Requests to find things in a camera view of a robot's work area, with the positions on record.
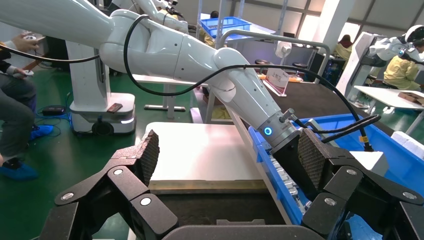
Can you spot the white rectangular table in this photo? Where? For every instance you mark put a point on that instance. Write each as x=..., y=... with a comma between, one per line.
x=165, y=81
x=381, y=94

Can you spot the small blue plastic bin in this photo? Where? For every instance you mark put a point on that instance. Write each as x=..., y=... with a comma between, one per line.
x=228, y=24

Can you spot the white foam block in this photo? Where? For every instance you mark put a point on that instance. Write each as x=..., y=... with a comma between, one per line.
x=414, y=149
x=401, y=136

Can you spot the person in yellow jacket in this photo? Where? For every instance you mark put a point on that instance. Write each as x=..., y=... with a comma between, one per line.
x=400, y=71

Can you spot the black power box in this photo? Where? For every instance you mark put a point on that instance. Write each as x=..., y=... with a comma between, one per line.
x=53, y=110

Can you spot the clear acrylic sign red print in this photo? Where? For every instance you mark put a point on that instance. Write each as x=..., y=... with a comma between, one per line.
x=277, y=79

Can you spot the person in maroon top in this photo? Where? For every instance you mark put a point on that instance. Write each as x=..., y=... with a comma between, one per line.
x=344, y=44

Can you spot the white low work table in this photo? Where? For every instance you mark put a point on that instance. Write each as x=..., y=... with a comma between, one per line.
x=198, y=149

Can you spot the open cardboard box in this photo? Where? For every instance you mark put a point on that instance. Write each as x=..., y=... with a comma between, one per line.
x=409, y=96

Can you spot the person in grey trousers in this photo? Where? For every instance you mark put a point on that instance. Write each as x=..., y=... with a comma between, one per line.
x=13, y=116

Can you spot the grey slotted metal bracket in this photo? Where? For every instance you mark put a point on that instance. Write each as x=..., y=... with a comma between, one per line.
x=285, y=180

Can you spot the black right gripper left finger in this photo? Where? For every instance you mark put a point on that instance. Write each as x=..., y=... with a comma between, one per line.
x=132, y=188

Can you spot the round black stool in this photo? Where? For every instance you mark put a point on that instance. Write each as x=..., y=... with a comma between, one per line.
x=262, y=62
x=299, y=65

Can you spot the small white fan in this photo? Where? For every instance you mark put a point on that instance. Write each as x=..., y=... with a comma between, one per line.
x=283, y=49

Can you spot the large blue plastic bin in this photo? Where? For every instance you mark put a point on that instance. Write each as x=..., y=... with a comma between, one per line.
x=397, y=169

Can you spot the grey tube rail arch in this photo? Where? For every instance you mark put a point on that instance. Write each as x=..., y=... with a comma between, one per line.
x=275, y=38

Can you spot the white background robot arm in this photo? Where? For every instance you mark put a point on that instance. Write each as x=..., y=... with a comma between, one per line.
x=155, y=13

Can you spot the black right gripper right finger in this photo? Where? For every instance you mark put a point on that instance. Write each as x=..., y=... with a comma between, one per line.
x=344, y=185

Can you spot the white neighbouring robot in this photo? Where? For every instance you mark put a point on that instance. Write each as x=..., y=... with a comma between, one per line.
x=361, y=56

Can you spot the white robot column base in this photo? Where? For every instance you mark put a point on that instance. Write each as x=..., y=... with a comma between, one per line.
x=89, y=82

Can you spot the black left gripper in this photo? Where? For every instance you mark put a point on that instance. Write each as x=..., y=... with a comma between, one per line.
x=286, y=159

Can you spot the dark phone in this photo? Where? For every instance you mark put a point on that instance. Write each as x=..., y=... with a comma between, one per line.
x=114, y=108

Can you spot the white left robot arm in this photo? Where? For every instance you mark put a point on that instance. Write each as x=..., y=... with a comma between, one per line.
x=165, y=53

